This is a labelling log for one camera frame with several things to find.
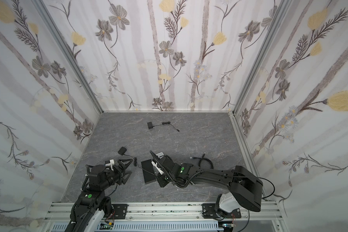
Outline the black power adapter with cable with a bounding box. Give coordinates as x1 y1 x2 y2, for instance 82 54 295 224
118 147 151 174

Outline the black network switch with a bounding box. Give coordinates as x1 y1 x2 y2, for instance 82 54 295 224
141 159 156 184

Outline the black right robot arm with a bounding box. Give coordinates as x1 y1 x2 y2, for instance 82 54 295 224
150 151 263 220

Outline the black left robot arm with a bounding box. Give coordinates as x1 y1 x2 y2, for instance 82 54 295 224
65 159 133 232

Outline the far black power adapter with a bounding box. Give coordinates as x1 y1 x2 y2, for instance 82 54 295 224
147 121 180 132

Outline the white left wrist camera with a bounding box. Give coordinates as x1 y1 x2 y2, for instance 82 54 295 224
104 159 115 170

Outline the coiled black ethernet cable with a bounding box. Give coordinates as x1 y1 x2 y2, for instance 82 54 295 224
190 153 214 170

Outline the white slotted cable duct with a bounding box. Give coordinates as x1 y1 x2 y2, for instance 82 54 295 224
52 221 221 232

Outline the aluminium mounting rail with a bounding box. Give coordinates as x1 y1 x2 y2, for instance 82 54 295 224
44 201 282 222

